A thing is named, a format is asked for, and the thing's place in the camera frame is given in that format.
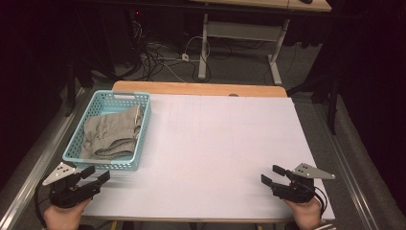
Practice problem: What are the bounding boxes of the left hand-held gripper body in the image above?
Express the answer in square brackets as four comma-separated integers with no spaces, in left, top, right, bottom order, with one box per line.
[41,161,102,209]

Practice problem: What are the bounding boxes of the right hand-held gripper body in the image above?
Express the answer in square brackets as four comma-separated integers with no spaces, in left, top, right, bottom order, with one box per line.
[271,162,337,204]

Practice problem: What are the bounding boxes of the grey shorts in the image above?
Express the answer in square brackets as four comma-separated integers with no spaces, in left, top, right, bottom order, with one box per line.
[79,104,144,161]

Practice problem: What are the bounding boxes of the light blue plastic basket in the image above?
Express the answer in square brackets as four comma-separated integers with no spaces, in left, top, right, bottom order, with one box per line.
[61,89,152,172]

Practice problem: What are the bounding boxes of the person's right hand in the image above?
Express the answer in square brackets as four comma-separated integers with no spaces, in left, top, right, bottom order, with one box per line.
[282,195,324,230]

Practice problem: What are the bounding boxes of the person's left hand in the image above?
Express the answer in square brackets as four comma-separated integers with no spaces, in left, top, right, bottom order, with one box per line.
[42,198,92,230]

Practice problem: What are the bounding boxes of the black stand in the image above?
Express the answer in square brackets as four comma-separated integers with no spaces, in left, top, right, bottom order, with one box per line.
[286,47,341,136]
[63,60,95,118]

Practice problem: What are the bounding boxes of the dark computer case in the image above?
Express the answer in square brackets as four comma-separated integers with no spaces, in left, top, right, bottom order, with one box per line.
[101,8,143,70]

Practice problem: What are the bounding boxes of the desk with white metal legs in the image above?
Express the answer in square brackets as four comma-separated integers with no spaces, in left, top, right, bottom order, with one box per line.
[191,0,333,86]

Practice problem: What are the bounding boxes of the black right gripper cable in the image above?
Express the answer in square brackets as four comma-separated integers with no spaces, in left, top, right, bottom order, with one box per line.
[310,186,329,219]

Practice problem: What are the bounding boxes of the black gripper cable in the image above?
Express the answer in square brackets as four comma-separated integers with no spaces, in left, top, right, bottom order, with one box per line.
[310,186,329,219]
[33,183,54,228]

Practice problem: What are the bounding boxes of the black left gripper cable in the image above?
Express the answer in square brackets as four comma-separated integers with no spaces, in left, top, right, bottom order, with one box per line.
[33,183,54,228]

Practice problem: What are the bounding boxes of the metal floor rail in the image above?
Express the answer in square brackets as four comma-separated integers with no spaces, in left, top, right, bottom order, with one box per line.
[0,87,94,230]
[312,100,381,230]

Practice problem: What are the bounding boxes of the bundle of black cables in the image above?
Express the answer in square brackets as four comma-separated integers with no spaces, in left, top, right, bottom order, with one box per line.
[130,18,214,83]

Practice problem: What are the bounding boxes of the straight white cable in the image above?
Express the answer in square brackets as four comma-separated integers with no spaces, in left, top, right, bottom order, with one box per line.
[140,52,187,83]

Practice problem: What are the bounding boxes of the looped white cable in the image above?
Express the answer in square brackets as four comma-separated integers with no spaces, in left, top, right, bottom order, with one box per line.
[184,34,212,63]

